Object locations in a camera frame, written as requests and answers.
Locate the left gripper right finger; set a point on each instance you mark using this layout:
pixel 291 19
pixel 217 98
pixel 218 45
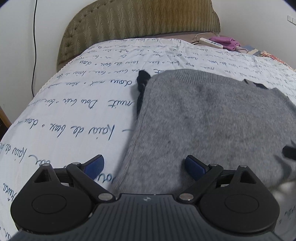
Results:
pixel 204 176

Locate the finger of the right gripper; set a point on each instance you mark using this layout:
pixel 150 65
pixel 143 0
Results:
pixel 289 152

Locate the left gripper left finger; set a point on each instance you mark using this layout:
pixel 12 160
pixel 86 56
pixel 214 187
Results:
pixel 83 177

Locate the grey navy knit sweater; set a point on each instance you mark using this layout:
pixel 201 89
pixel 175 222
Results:
pixel 218 120

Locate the white script print bedspread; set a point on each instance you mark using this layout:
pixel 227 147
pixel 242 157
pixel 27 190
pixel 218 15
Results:
pixel 88 107

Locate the wooden furniture edge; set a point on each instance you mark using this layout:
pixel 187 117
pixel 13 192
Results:
pixel 4 118

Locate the red patterned cloth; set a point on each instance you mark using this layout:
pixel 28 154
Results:
pixel 253 51

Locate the purple cloth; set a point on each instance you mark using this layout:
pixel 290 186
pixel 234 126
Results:
pixel 228 43

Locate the olive padded headboard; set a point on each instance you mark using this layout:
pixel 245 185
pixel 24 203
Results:
pixel 111 20

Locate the white wall switch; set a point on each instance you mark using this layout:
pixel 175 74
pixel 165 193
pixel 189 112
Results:
pixel 291 20

